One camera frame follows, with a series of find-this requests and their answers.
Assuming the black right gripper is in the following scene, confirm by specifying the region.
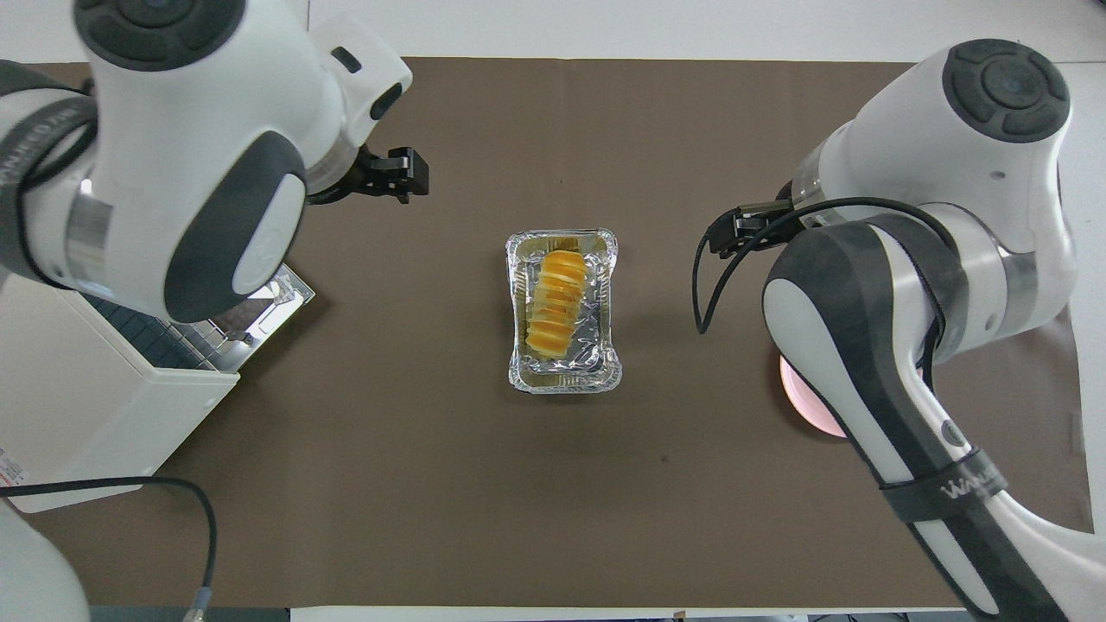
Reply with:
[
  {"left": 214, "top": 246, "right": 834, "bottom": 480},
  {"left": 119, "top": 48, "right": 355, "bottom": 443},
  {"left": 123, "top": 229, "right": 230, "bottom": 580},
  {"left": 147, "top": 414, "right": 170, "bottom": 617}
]
[{"left": 707, "top": 177, "right": 822, "bottom": 260}]

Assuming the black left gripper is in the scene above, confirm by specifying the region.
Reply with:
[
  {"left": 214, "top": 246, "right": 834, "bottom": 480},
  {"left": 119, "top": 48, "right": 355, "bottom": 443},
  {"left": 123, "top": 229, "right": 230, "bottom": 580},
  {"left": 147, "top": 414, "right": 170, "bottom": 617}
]
[{"left": 307, "top": 145, "right": 430, "bottom": 206}]

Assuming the aluminium foil tray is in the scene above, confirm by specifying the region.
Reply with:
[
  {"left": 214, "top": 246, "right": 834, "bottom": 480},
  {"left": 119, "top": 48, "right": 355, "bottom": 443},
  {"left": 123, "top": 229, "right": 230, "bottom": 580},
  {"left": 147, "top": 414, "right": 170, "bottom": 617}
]
[{"left": 505, "top": 228, "right": 624, "bottom": 396}]

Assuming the sliced yellow bread loaf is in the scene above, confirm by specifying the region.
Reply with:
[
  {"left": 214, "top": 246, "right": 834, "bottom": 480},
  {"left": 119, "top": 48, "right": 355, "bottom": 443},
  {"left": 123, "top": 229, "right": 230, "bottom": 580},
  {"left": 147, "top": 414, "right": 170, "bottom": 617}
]
[{"left": 526, "top": 249, "right": 591, "bottom": 361}]

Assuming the white toaster oven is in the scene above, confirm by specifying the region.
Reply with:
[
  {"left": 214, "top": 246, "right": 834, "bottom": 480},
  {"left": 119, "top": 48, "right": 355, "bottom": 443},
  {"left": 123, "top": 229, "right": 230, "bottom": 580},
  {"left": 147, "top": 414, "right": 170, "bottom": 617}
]
[{"left": 0, "top": 263, "right": 316, "bottom": 515}]

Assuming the pink round plate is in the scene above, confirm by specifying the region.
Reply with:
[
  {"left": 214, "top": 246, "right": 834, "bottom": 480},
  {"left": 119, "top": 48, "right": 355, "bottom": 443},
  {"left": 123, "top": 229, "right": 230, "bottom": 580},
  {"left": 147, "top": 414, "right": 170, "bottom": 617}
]
[{"left": 779, "top": 352, "right": 849, "bottom": 439}]

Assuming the brown table mat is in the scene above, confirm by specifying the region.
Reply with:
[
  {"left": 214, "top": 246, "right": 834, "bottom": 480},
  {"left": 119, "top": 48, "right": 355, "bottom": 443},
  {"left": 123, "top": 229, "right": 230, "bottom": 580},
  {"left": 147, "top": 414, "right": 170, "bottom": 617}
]
[{"left": 0, "top": 57, "right": 1094, "bottom": 608}]

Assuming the glass oven door metal frame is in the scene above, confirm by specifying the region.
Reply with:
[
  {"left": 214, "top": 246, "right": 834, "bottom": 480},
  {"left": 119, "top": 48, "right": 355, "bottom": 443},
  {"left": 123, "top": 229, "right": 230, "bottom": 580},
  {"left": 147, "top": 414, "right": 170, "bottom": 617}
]
[{"left": 212, "top": 262, "right": 316, "bottom": 348}]

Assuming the dark oven wire rack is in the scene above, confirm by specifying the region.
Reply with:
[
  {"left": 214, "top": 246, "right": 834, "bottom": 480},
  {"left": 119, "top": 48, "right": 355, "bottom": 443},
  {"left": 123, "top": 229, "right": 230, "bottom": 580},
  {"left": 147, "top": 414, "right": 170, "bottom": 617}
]
[{"left": 82, "top": 292, "right": 219, "bottom": 372}]

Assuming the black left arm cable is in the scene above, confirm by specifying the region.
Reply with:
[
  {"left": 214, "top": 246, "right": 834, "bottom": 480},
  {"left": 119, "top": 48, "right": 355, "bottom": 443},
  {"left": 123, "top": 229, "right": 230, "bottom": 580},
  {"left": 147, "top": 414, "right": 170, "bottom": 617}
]
[{"left": 0, "top": 475, "right": 219, "bottom": 622}]

